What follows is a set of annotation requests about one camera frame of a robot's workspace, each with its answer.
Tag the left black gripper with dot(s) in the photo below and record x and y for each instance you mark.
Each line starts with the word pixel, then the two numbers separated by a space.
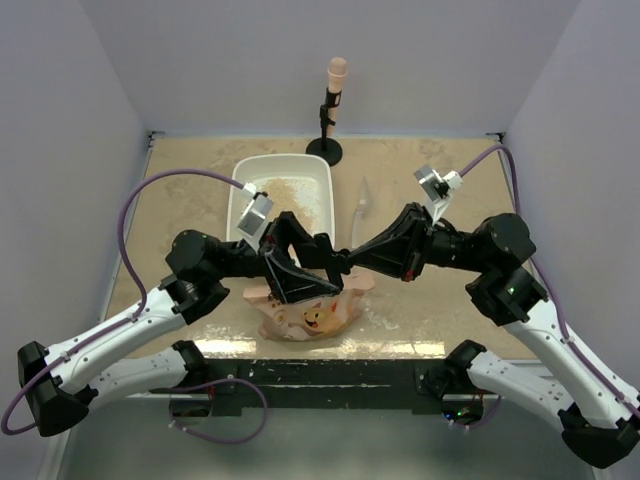
pixel 285 283

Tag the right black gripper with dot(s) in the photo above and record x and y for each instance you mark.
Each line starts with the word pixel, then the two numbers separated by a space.
pixel 401 249

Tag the pink cat litter bag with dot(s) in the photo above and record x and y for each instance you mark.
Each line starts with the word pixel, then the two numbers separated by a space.
pixel 310 320

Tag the clear plastic scoop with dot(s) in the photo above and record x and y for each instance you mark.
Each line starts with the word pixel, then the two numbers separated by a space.
pixel 362 209

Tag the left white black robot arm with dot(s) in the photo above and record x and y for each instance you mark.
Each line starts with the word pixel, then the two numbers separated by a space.
pixel 63 382

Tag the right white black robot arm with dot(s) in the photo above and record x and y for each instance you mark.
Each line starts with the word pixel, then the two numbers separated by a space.
pixel 594 410

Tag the white plastic litter box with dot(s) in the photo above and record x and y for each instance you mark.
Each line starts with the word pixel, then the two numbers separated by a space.
pixel 299 183

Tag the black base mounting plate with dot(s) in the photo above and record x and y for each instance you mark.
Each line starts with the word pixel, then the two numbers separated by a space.
pixel 227 387

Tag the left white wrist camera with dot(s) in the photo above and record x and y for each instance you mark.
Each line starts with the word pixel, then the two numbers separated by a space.
pixel 253 220

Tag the black stand with beige handle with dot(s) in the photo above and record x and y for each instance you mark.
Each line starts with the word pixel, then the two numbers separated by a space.
pixel 325 146

